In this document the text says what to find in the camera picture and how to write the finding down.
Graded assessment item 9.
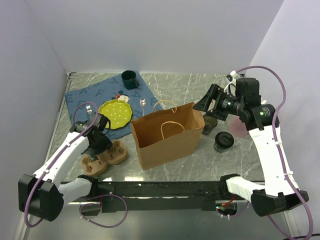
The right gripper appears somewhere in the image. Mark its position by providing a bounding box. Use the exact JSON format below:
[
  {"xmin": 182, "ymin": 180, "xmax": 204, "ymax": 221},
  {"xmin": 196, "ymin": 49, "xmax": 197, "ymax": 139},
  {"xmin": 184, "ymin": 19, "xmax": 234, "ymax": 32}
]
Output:
[{"xmin": 192, "ymin": 83, "xmax": 244, "ymax": 121}]

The cardboard cup carrier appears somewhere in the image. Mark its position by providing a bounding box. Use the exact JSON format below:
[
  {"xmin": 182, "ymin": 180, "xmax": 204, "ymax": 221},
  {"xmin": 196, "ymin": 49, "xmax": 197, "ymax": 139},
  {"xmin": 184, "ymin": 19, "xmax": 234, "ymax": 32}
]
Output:
[{"xmin": 81, "ymin": 140, "xmax": 128, "ymax": 177}]

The black plastic lid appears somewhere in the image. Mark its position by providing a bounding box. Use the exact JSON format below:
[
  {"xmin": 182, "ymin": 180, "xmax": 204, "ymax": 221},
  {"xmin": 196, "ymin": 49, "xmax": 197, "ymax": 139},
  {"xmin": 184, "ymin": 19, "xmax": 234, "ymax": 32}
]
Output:
[{"xmin": 215, "ymin": 131, "xmax": 235, "ymax": 149}]

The brown paper bag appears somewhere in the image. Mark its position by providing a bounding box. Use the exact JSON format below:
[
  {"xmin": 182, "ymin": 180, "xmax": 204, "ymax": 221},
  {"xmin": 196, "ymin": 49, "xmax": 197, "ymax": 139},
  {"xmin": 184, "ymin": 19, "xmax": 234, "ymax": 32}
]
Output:
[{"xmin": 130, "ymin": 102, "xmax": 205, "ymax": 171}]

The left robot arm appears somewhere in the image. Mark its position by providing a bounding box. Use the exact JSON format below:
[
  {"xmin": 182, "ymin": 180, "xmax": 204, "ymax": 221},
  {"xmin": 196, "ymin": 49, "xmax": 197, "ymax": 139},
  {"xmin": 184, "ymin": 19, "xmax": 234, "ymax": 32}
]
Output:
[{"xmin": 18, "ymin": 113, "xmax": 113, "ymax": 227}]

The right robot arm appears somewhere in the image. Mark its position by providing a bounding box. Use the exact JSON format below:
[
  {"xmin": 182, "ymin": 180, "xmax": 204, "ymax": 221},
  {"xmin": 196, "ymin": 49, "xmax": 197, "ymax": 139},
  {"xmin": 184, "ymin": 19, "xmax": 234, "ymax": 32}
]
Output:
[{"xmin": 193, "ymin": 78, "xmax": 309, "ymax": 217}]

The yellow dotted plate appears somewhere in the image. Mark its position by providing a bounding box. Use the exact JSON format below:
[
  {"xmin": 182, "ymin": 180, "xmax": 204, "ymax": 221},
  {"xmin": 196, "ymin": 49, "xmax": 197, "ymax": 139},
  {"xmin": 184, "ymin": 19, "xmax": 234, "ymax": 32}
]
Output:
[{"xmin": 98, "ymin": 99, "xmax": 133, "ymax": 130}]

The silver fork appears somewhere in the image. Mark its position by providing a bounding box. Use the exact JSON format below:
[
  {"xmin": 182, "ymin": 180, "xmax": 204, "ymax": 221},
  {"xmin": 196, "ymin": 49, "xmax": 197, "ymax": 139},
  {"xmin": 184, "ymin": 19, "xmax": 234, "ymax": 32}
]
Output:
[{"xmin": 86, "ymin": 105, "xmax": 93, "ymax": 119}]

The pink stirrer cup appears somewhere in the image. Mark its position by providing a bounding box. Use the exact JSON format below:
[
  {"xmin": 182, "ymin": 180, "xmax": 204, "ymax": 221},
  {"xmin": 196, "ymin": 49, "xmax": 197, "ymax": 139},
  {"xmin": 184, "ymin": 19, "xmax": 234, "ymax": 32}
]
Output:
[{"xmin": 228, "ymin": 116, "xmax": 248, "ymax": 138}]

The blue letter placemat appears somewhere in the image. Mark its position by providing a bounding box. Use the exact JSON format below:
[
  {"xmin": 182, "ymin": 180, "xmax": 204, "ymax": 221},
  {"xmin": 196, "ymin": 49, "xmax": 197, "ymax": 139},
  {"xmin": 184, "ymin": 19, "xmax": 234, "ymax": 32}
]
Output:
[{"xmin": 64, "ymin": 72, "xmax": 160, "ymax": 141}]

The cartoon character coaster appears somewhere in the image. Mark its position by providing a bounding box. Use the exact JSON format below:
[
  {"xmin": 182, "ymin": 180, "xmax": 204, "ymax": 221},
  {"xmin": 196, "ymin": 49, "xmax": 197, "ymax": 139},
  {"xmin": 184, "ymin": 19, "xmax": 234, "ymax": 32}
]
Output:
[{"xmin": 112, "ymin": 90, "xmax": 130, "ymax": 103}]

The silver spoon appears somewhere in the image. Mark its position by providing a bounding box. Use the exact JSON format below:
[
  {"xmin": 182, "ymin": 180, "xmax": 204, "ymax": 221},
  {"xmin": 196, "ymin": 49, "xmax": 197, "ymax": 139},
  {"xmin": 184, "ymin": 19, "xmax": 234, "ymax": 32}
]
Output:
[{"xmin": 139, "ymin": 97, "xmax": 147, "ymax": 116}]

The dark green mug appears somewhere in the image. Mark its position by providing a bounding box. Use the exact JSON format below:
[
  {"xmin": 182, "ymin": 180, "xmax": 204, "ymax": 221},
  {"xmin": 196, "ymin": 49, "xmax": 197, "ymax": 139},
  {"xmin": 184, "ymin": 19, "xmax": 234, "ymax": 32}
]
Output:
[{"xmin": 121, "ymin": 70, "xmax": 140, "ymax": 90}]

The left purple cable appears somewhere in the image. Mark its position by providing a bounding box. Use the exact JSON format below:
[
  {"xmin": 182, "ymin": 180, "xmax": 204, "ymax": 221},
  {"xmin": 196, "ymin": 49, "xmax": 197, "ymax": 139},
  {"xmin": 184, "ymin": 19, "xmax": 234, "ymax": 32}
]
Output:
[{"xmin": 23, "ymin": 101, "xmax": 106, "ymax": 228}]

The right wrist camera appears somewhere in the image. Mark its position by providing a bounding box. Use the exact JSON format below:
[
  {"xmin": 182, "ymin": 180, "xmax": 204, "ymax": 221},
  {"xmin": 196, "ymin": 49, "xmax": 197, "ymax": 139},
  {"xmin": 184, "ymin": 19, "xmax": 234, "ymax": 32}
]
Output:
[{"xmin": 223, "ymin": 70, "xmax": 239, "ymax": 95}]

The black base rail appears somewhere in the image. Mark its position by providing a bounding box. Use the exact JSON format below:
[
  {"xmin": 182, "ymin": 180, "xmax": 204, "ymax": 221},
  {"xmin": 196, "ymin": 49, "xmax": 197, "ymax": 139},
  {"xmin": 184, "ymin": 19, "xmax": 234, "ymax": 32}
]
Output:
[{"xmin": 68, "ymin": 173, "xmax": 251, "ymax": 213}]

